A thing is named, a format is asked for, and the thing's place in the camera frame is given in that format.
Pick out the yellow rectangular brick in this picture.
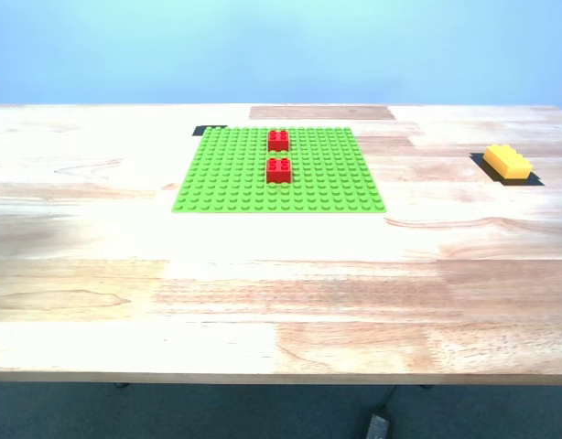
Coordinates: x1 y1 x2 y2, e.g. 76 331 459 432
482 144 535 180

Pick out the black tape rectangle outline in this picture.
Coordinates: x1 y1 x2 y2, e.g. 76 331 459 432
469 153 546 187

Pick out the black tape strip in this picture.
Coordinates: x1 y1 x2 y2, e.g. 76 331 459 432
191 124 229 137

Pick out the black floor cable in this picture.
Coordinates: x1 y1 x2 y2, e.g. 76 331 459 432
374 384 399 417

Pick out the green studded baseplate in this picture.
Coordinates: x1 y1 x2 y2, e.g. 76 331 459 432
171 126 387 215

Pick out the red square brick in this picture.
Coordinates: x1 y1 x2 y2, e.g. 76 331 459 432
267 129 291 153
265 157 293 186

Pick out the grey power adapter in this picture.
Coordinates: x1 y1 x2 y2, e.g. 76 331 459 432
365 413 391 439

